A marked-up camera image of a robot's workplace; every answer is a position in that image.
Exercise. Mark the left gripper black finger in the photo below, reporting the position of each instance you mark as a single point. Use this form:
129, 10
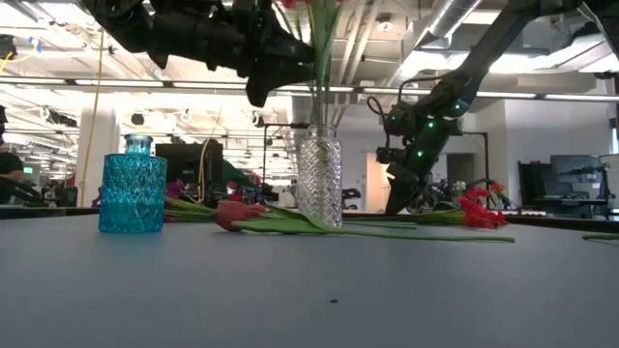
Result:
280, 63

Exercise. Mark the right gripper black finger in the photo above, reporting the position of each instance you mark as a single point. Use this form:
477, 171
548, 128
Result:
401, 186

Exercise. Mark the red artificial flower spray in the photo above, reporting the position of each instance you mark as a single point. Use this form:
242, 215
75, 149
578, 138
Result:
479, 215
320, 104

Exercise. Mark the purple artificial flower spray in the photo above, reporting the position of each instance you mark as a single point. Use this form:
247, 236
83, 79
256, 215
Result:
175, 188

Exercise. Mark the red artificial tulip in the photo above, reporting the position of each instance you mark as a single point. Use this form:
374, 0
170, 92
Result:
237, 215

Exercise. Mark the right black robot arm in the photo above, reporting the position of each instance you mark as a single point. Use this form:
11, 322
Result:
503, 29

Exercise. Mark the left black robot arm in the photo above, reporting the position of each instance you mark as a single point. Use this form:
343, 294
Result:
121, 24

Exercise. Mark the orange flowers in vase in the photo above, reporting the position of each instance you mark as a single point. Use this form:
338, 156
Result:
498, 187

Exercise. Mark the clear cut-glass vase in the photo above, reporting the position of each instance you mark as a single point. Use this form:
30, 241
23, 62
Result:
319, 179

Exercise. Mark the blue cut-glass vase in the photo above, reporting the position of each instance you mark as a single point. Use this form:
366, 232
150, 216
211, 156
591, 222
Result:
133, 188

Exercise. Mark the long ceiling light strip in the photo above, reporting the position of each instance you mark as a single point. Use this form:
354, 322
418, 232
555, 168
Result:
121, 83

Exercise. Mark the person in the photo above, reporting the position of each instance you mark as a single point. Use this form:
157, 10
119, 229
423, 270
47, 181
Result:
9, 166
237, 174

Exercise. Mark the black computer monitor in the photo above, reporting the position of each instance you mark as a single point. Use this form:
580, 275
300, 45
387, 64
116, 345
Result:
184, 164

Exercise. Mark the white pillar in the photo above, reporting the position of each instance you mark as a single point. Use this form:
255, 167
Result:
109, 121

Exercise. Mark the dark desk monitor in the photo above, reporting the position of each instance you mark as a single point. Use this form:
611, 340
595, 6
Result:
575, 169

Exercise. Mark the green exit sign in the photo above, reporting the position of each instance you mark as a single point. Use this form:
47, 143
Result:
27, 170

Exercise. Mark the upright silver ventilation duct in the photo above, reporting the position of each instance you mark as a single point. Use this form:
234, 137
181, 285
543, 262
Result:
300, 116

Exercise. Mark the slanted silver ventilation duct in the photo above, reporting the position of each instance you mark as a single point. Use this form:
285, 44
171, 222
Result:
435, 24

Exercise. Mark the black table frame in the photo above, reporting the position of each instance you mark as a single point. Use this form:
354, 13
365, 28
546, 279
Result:
556, 223

